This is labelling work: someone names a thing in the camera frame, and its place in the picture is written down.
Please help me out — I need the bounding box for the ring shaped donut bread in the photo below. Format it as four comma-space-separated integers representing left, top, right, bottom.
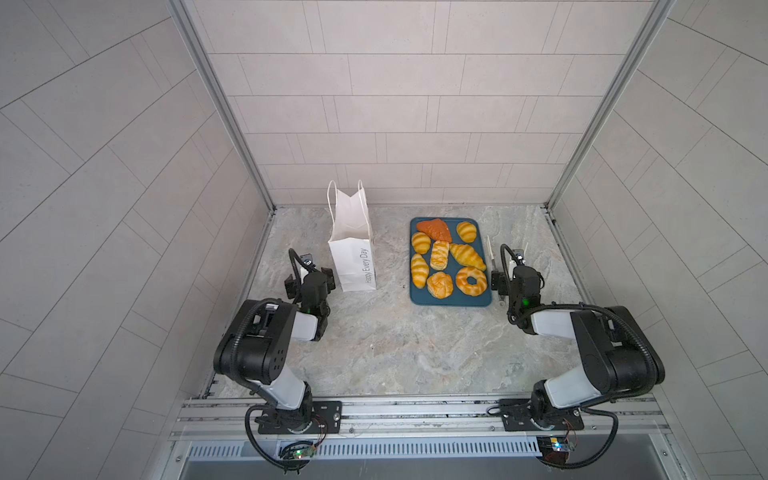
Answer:
455, 266, 488, 297

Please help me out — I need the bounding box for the long striped croissant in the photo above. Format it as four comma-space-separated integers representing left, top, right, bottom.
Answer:
449, 244, 486, 271

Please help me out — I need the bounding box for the round scored bun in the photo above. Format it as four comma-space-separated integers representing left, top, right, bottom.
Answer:
426, 271, 454, 300

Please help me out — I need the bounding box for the small striped bun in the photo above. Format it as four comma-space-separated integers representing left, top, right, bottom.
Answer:
411, 231, 432, 255
456, 221, 478, 244

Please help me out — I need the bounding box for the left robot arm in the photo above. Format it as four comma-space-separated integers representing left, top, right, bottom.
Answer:
213, 249, 336, 431

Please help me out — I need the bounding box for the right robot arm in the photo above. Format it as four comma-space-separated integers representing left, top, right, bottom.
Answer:
491, 244, 666, 430

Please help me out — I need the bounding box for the white paper bag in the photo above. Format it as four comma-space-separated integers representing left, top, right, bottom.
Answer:
326, 180, 376, 292

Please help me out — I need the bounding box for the braided pastry bread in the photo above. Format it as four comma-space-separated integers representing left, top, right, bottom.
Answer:
429, 240, 451, 271

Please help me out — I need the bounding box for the blue rectangular tray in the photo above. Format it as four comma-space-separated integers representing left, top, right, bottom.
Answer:
409, 217, 492, 308

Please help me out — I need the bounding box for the reddish brown croissant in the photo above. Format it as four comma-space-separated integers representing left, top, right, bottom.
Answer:
416, 218, 453, 243

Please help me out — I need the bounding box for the striped bun lower left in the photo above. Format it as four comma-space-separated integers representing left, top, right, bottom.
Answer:
410, 253, 430, 289

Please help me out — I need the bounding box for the left circuit board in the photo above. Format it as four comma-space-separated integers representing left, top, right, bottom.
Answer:
279, 441, 318, 462

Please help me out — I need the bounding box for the circuit board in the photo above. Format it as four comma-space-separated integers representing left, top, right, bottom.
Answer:
279, 441, 318, 462
536, 436, 576, 465

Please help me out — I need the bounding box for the right circuit board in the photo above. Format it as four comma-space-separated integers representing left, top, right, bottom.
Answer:
536, 436, 576, 465

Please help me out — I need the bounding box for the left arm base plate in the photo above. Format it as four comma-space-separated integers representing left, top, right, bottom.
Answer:
253, 401, 343, 435

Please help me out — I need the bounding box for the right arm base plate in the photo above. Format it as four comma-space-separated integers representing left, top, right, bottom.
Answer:
496, 399, 584, 432

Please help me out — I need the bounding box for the aluminium rail frame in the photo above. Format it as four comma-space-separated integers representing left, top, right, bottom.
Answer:
152, 393, 694, 479

